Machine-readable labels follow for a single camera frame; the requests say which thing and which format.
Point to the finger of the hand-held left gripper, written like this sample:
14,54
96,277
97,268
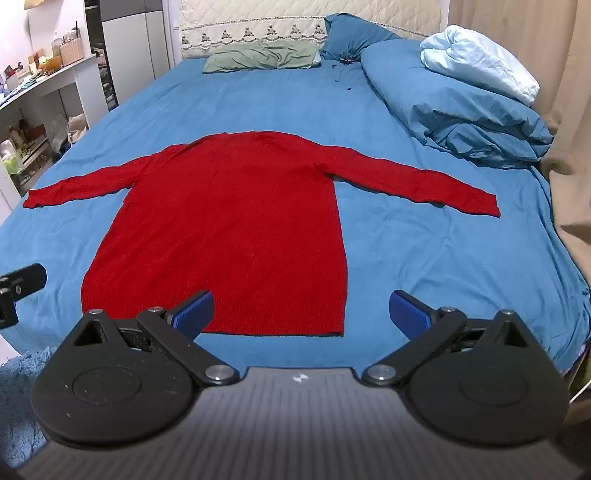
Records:
25,279

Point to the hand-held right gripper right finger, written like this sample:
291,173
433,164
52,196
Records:
404,311

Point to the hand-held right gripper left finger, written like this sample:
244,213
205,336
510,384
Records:
196,314

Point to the red knit sweater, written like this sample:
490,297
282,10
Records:
221,221

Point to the bed with blue sheet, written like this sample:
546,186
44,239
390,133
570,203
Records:
392,258

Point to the fluffy blue rug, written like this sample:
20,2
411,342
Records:
18,392

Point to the white bag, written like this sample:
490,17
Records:
77,129

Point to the white desk with shelves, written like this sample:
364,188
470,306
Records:
69,78

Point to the blue duvet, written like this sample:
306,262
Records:
438,106

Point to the woven storage basket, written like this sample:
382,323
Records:
73,51

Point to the white wardrobe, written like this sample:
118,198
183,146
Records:
134,41

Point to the green pillow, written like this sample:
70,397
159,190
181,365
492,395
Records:
249,57

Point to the light blue blanket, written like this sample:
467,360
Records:
480,60

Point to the beige curtain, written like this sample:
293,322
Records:
568,92

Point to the cream lace-trimmed cloth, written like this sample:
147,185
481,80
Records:
231,34

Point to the blue pillow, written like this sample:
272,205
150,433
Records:
351,34

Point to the cream quilted headboard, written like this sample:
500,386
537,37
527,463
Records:
300,9

